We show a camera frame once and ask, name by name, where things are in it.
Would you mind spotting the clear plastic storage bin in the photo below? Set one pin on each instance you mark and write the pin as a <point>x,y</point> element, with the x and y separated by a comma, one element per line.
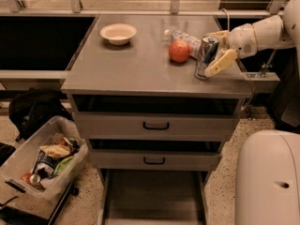
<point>24,158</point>

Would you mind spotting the blue white snack bag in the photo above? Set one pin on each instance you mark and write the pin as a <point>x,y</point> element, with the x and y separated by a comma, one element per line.
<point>44,166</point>

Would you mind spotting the open bottom grey drawer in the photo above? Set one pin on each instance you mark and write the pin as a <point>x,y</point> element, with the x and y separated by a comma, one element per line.
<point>153,198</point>

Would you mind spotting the green snack bag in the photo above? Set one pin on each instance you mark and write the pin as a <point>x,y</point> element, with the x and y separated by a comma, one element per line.
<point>62,165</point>

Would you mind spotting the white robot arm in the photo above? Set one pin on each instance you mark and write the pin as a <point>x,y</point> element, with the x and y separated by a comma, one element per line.
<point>276,32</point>

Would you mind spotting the grey metal drawer cabinet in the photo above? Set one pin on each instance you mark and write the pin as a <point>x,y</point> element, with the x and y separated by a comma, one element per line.
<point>140,78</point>

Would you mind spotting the top grey drawer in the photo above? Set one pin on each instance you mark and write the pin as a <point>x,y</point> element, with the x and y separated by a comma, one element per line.
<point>160,127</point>

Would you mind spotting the yellow chip bag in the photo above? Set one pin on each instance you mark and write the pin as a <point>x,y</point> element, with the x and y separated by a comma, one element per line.
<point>56,151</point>

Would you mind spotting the white ceramic bowl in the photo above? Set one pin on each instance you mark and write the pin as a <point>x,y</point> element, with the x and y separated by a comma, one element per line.
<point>119,33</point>

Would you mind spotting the red apple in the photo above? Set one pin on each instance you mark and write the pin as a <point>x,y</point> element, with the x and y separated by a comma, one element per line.
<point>179,51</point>

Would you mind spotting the silver blue redbull can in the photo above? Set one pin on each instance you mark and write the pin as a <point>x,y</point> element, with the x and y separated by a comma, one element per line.
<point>206,55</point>

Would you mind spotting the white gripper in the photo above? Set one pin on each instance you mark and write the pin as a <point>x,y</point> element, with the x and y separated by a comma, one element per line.
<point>241,41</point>

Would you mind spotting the middle grey drawer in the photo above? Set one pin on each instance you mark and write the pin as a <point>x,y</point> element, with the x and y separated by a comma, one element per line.
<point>154,160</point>

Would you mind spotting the red can in bin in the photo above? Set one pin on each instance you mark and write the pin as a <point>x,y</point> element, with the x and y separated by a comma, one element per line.
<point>31,178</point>

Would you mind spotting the black backpack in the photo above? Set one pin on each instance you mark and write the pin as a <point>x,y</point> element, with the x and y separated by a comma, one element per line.
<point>31,110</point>

